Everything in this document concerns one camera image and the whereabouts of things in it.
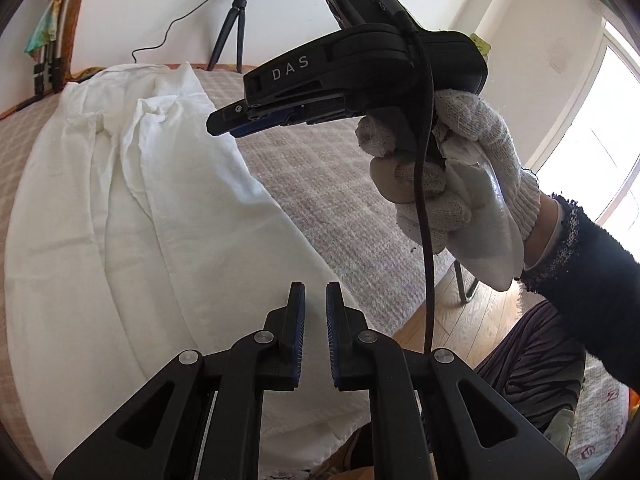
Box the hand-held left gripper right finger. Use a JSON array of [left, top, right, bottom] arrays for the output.
[[325, 281, 581, 480]]

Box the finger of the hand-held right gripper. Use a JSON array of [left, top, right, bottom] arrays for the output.
[[230, 108, 363, 139], [206, 94, 349, 137]]

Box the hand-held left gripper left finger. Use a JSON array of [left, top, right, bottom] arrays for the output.
[[52, 281, 307, 480]]

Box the white long-sleeved shirt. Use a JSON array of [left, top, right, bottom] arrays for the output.
[[2, 62, 381, 471]]

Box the person's right forearm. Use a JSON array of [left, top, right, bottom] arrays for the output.
[[520, 192, 640, 391]]

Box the person's right hand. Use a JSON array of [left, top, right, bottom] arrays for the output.
[[355, 87, 542, 283]]

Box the checked beige table cloth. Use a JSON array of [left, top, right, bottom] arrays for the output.
[[0, 66, 473, 480]]

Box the black mini tripod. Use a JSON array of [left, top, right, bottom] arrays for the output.
[[206, 0, 251, 72]]

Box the metal chair leg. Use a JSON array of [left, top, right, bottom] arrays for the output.
[[454, 260, 478, 306]]

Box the orange brown hanging cloth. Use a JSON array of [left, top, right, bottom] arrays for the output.
[[62, 0, 93, 81]]

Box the folded silver light stand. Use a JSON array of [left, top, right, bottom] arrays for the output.
[[32, 0, 86, 96]]

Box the person's dark striped skirt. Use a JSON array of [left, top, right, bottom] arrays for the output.
[[475, 300, 588, 431]]

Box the colourful braided scarf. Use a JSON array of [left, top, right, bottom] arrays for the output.
[[25, 0, 76, 56]]

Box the bright window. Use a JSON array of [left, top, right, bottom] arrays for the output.
[[530, 20, 640, 241]]

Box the printed white cloth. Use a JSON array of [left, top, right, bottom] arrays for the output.
[[542, 355, 636, 480]]

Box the black ring light cable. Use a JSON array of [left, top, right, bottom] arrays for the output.
[[131, 0, 236, 63]]

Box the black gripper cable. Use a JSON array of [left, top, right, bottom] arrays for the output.
[[370, 0, 436, 356]]

